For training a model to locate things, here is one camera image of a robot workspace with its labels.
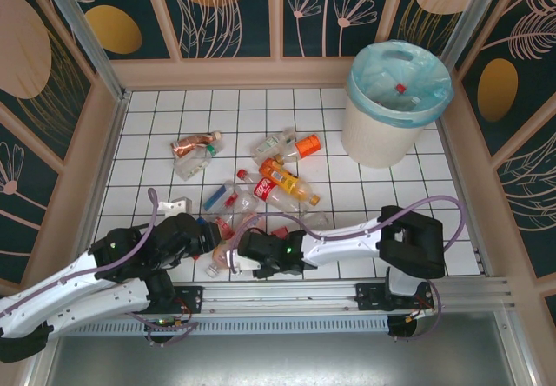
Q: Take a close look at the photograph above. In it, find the pink drink bottle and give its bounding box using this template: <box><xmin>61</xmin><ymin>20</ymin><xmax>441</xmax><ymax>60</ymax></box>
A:
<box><xmin>206</xmin><ymin>214</ymin><xmax>261</xmax><ymax>278</ymax></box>

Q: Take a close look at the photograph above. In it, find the grey slotted cable duct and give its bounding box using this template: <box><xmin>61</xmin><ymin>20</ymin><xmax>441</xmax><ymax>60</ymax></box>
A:
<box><xmin>47</xmin><ymin>318</ymin><xmax>390</xmax><ymax>337</ymax></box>

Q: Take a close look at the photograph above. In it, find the orange yellow juice bottle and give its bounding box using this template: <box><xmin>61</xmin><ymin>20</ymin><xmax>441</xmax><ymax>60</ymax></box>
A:
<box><xmin>259</xmin><ymin>158</ymin><xmax>321</xmax><ymax>207</ymax></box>

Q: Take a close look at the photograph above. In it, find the clear bottle green cap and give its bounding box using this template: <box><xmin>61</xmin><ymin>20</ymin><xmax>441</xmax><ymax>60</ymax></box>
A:
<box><xmin>173</xmin><ymin>143</ymin><xmax>218</xmax><ymax>182</ymax></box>

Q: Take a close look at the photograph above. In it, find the white plastic bin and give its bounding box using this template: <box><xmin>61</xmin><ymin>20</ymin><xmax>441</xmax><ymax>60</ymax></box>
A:
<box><xmin>341</xmin><ymin>94</ymin><xmax>429</xmax><ymax>170</ymax></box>

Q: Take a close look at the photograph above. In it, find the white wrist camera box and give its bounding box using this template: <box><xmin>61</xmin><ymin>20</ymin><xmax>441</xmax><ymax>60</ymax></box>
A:
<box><xmin>225</xmin><ymin>250</ymin><xmax>261</xmax><ymax>274</ymax></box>
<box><xmin>158</xmin><ymin>196</ymin><xmax>192</xmax><ymax>218</ymax></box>

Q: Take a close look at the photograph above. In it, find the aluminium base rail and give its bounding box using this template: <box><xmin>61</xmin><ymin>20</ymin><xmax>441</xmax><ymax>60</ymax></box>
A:
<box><xmin>41</xmin><ymin>276</ymin><xmax>516</xmax><ymax>317</ymax></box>

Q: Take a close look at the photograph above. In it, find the clear bottle blue label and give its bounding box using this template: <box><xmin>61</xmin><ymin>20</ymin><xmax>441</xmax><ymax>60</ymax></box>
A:
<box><xmin>202</xmin><ymin>180</ymin><xmax>239</xmax><ymax>211</ymax></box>

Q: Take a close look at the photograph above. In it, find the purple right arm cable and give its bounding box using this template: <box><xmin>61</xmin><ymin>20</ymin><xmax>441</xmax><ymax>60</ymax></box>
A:
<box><xmin>232</xmin><ymin>195</ymin><xmax>466</xmax><ymax>343</ymax></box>

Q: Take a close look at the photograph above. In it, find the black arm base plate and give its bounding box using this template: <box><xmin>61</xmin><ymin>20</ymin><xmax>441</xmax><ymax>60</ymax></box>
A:
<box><xmin>171</xmin><ymin>285</ymin><xmax>205</xmax><ymax>316</ymax></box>
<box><xmin>354</xmin><ymin>282</ymin><xmax>435</xmax><ymax>313</ymax></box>

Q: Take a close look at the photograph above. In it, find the clear bottle green white label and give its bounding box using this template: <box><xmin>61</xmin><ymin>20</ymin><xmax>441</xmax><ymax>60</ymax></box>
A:
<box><xmin>251</xmin><ymin>127</ymin><xmax>298</xmax><ymax>165</ymax></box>

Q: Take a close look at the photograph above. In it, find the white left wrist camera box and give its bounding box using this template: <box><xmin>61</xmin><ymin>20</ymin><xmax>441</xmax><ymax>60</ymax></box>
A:
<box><xmin>158</xmin><ymin>196</ymin><xmax>192</xmax><ymax>218</ymax></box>

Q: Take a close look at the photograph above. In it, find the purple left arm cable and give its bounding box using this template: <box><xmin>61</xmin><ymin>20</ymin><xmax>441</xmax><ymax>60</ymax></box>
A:
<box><xmin>0</xmin><ymin>188</ymin><xmax>201</xmax><ymax>348</ymax></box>

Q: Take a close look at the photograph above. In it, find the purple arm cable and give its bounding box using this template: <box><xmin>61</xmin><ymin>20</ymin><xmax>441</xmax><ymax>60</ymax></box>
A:
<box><xmin>0</xmin><ymin>188</ymin><xmax>201</xmax><ymax>348</ymax></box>
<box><xmin>232</xmin><ymin>195</ymin><xmax>466</xmax><ymax>343</ymax></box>

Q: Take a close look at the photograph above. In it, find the clear bottle pink red label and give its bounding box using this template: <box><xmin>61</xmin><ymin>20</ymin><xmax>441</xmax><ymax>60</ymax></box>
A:
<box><xmin>190</xmin><ymin>216</ymin><xmax>235</xmax><ymax>260</ymax></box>

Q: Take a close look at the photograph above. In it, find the red yellow wire bundle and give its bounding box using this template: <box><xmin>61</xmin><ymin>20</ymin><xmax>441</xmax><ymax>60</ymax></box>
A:
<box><xmin>407</xmin><ymin>294</ymin><xmax>435</xmax><ymax>323</ymax></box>
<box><xmin>171</xmin><ymin>301</ymin><xmax>195</xmax><ymax>330</ymax></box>

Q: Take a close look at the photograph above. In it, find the clear bottle orange label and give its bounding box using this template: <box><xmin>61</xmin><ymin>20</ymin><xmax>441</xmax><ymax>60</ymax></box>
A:
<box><xmin>276</xmin><ymin>133</ymin><xmax>325</xmax><ymax>164</ymax></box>

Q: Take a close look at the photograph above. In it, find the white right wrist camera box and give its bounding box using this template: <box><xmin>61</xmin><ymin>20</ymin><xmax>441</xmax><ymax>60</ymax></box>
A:
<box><xmin>225</xmin><ymin>250</ymin><xmax>261</xmax><ymax>274</ymax></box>

